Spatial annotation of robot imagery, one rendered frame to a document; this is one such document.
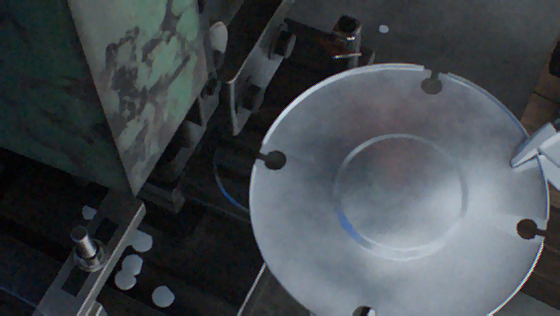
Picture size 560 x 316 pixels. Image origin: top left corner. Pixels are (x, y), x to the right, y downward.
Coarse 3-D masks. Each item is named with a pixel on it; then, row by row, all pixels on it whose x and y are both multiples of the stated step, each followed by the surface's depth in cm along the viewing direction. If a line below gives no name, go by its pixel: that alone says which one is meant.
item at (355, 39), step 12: (336, 24) 89; (348, 24) 88; (360, 24) 89; (336, 36) 89; (348, 36) 89; (360, 36) 91; (348, 48) 90; (336, 60) 93; (348, 60) 92; (336, 72) 95
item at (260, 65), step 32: (224, 0) 64; (256, 0) 68; (224, 32) 63; (256, 32) 66; (224, 64) 65; (256, 64) 68; (224, 96) 66; (256, 96) 67; (192, 128) 69; (224, 128) 70
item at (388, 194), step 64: (384, 64) 85; (320, 128) 83; (384, 128) 83; (448, 128) 82; (512, 128) 82; (256, 192) 80; (320, 192) 80; (384, 192) 79; (448, 192) 79; (512, 192) 79; (320, 256) 77; (384, 256) 77; (448, 256) 77; (512, 256) 76
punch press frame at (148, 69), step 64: (0, 0) 36; (64, 0) 34; (128, 0) 39; (192, 0) 46; (0, 64) 42; (64, 64) 39; (128, 64) 42; (192, 64) 50; (0, 128) 51; (64, 128) 46; (128, 128) 45; (0, 192) 93; (128, 192) 49
